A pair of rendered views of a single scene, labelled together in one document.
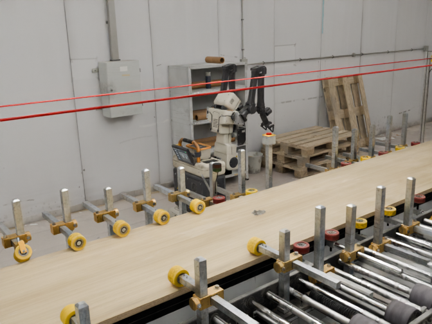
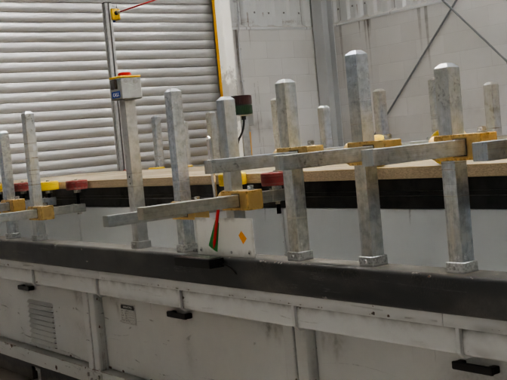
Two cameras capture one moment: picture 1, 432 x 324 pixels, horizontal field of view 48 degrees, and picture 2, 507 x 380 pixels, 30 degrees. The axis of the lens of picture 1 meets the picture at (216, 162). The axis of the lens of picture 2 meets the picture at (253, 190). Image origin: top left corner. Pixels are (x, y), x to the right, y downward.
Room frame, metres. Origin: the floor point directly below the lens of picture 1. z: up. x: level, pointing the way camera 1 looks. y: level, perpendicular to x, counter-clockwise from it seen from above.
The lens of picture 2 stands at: (2.98, 2.47, 1.00)
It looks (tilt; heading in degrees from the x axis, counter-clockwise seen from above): 3 degrees down; 270
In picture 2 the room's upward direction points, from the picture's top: 5 degrees counter-clockwise
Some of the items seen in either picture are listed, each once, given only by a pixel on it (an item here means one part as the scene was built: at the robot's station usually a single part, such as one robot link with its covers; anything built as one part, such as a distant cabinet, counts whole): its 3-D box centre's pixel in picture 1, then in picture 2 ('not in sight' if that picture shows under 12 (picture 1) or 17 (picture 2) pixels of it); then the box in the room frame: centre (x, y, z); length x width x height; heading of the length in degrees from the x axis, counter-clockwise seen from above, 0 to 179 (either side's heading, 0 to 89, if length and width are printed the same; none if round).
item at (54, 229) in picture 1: (63, 226); not in sight; (2.44, 0.84, 0.95); 0.14 x 0.06 x 0.05; 127
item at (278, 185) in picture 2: (218, 204); (277, 191); (2.94, -0.01, 0.85); 0.08 x 0.08 x 0.11
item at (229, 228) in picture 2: not in sight; (223, 237); (3.09, 0.01, 0.75); 0.26 x 0.01 x 0.10; 127
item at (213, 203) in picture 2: (201, 198); (216, 204); (3.10, 0.11, 0.84); 0.43 x 0.03 x 0.04; 37
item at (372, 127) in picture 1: (371, 151); not in sight; (4.10, -1.38, 0.88); 0.04 x 0.04 x 0.48; 37
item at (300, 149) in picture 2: (179, 195); (297, 157); (2.89, 0.24, 0.95); 0.14 x 0.06 x 0.05; 127
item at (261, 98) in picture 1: (260, 90); not in sight; (4.48, -0.44, 1.40); 0.11 x 0.06 x 0.43; 37
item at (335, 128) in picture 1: (334, 155); (33, 176); (3.80, -0.98, 0.93); 0.04 x 0.04 x 0.48; 37
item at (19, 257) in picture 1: (22, 253); not in sight; (2.15, 0.96, 0.93); 0.09 x 0.08 x 0.09; 37
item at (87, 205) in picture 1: (102, 214); (462, 145); (2.59, 0.67, 0.95); 0.50 x 0.04 x 0.04; 37
